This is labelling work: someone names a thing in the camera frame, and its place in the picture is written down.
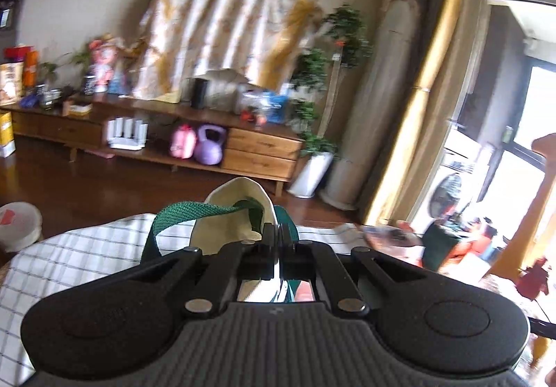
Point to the blue plastic bag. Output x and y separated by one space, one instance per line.
276 102

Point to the red gift bag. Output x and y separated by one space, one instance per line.
19 53

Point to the small leafy plant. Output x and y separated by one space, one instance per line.
47 74

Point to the orange plastic stool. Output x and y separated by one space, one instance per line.
473 248

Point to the plant in dark vase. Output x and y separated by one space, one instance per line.
88 83

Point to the purple kettlebell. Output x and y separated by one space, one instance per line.
208 150

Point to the red water bottle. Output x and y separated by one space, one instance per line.
532 278

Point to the pink white packet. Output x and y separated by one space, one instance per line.
391 235

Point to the black white checked tablecloth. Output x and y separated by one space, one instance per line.
65 265

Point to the dark green pen holder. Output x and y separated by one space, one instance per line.
438 246

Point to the covered standing air conditioner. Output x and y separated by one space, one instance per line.
373 109

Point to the green potted tree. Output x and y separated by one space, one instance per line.
347 26

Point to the white bucket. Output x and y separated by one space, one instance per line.
19 230

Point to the black speaker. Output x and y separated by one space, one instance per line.
200 94

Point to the pink doll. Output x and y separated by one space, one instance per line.
104 63

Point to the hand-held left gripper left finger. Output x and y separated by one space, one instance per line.
269 248

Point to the white router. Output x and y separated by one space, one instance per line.
126 137

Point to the white planter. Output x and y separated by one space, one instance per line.
310 174

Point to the yellow carton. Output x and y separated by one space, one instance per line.
6 131

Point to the clear bag of fruit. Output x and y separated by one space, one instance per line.
252 107

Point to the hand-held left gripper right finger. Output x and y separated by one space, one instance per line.
286 252

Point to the printed paper bag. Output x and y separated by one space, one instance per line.
9 83

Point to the yellow patterned sheet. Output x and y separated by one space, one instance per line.
217 22

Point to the small wooden box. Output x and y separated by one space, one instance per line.
78 109

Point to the wooden television cabinet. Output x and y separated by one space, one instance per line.
260 144

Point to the yellow curtain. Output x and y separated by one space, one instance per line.
434 65

